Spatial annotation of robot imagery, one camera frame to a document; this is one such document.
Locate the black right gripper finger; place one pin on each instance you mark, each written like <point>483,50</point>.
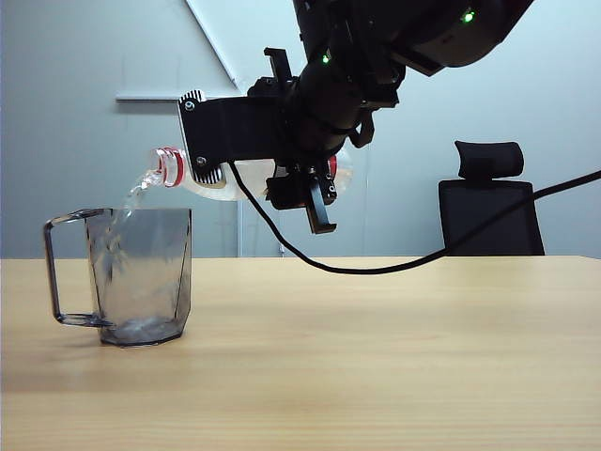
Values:
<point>225,131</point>

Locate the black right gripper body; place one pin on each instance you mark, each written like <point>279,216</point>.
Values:
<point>291,190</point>

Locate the clear mineral water bottle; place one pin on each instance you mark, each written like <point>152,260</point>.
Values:
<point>253,176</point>

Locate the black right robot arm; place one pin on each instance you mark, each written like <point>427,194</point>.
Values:
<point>422,28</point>

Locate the transparent grey plastic mug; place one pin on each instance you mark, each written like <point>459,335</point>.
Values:
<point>164,263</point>

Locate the black mesh office chair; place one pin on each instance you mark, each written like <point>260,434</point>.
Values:
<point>469,202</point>

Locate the white vertical wall conduit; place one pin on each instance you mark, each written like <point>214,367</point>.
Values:
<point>240,230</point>

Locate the white horizontal wall conduit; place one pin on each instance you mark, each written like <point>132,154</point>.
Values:
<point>150,98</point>

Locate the white diagonal wall conduit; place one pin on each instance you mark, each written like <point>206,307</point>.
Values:
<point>212,37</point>

